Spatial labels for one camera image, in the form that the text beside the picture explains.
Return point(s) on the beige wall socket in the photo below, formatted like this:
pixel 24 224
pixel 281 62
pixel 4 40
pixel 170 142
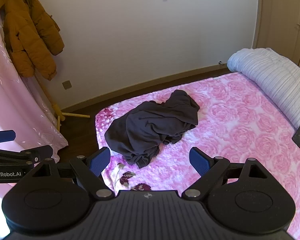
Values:
pixel 67 85

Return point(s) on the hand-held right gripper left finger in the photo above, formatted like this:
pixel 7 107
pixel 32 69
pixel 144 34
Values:
pixel 100 163

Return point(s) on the dark shirt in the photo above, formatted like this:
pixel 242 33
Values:
pixel 150 127

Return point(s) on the pink floral blanket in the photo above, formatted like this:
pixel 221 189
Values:
pixel 240 120

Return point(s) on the wooden door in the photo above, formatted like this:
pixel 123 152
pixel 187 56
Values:
pixel 285 17

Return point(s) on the pink curtain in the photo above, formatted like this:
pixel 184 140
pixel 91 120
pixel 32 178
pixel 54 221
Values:
pixel 10 100

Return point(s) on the brown padded jacket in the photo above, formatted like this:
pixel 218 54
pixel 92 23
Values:
pixel 27 30

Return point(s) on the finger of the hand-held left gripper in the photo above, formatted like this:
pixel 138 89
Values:
pixel 41 151
pixel 2 136

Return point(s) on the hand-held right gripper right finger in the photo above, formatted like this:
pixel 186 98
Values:
pixel 200 162

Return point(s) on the wooden coat rack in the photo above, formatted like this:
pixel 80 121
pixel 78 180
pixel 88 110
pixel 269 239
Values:
pixel 57 110

